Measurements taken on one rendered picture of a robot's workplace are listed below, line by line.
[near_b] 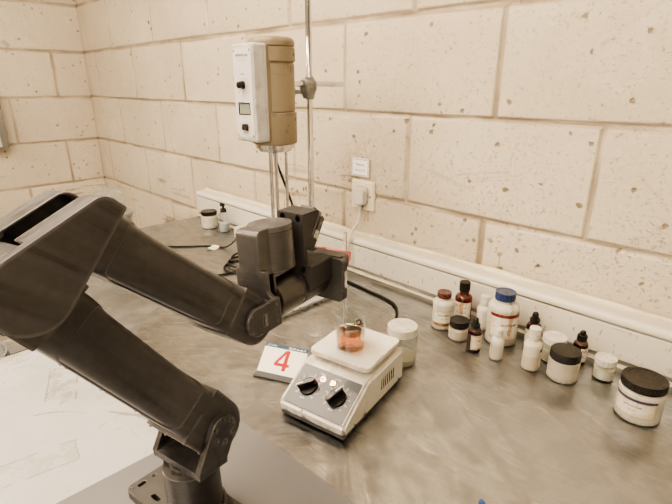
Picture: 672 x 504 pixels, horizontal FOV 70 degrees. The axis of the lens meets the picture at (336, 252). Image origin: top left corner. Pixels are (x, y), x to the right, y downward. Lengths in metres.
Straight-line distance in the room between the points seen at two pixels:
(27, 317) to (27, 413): 0.59
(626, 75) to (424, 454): 0.73
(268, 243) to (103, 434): 0.45
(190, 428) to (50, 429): 0.42
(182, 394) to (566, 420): 0.63
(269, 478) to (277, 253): 0.29
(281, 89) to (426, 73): 0.35
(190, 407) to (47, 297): 0.20
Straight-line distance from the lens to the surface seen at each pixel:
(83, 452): 0.86
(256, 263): 0.58
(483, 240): 1.18
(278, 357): 0.95
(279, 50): 1.09
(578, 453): 0.86
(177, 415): 0.54
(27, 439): 0.93
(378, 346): 0.85
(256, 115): 1.06
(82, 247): 0.42
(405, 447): 0.79
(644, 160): 1.03
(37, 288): 0.41
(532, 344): 0.99
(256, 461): 0.72
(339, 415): 0.78
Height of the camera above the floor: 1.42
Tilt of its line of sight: 20 degrees down
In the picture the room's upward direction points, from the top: straight up
